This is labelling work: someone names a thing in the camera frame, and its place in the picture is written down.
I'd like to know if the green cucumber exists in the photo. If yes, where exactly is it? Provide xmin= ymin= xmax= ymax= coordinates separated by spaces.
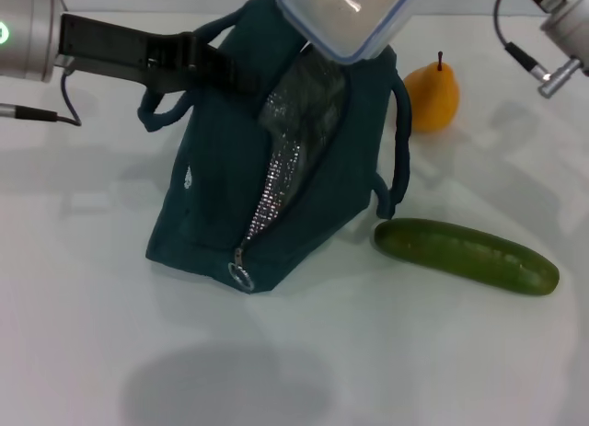
xmin=373 ymin=217 xmax=561 ymax=297

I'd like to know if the left arm cable with plug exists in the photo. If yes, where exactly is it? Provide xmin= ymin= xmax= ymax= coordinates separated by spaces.
xmin=0 ymin=69 xmax=83 ymax=127

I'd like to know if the dark teal insulated lunch bag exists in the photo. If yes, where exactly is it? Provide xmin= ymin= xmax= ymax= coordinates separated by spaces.
xmin=136 ymin=0 xmax=412 ymax=294

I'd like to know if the clear plastic food container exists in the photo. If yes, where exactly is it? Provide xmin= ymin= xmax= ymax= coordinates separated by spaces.
xmin=274 ymin=0 xmax=425 ymax=64

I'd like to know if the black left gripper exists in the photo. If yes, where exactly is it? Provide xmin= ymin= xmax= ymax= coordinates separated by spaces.
xmin=58 ymin=11 xmax=260 ymax=97

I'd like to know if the yellow orange pear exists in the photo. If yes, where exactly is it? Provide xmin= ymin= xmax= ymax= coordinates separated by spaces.
xmin=403 ymin=51 xmax=461 ymax=133

